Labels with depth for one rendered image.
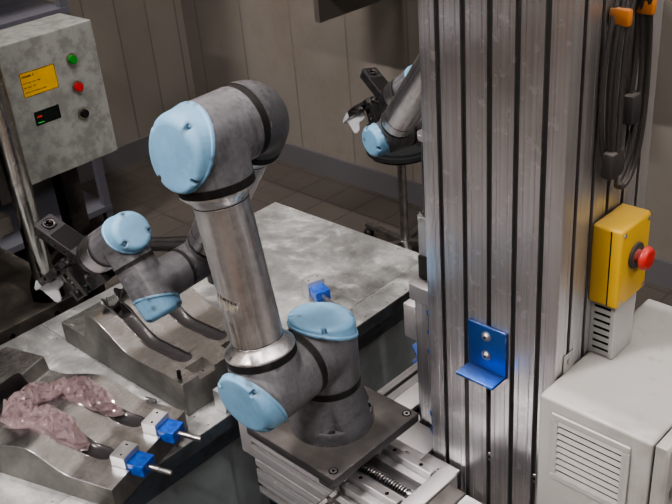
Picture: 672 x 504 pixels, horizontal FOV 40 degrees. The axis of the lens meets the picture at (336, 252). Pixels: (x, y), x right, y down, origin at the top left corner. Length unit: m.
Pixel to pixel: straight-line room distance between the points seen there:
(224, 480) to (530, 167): 1.26
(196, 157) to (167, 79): 4.42
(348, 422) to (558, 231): 0.53
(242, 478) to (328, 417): 0.75
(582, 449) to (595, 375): 0.12
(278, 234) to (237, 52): 2.68
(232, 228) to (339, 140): 3.64
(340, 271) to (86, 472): 0.98
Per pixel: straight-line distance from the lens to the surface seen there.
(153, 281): 1.62
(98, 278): 1.75
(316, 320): 1.54
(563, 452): 1.47
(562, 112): 1.26
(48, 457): 2.01
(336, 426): 1.62
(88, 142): 2.82
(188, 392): 2.11
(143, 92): 5.61
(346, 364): 1.56
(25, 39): 2.67
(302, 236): 2.80
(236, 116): 1.32
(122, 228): 1.60
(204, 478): 2.24
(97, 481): 1.96
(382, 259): 2.64
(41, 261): 2.68
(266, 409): 1.44
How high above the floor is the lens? 2.11
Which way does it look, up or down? 29 degrees down
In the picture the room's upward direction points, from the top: 5 degrees counter-clockwise
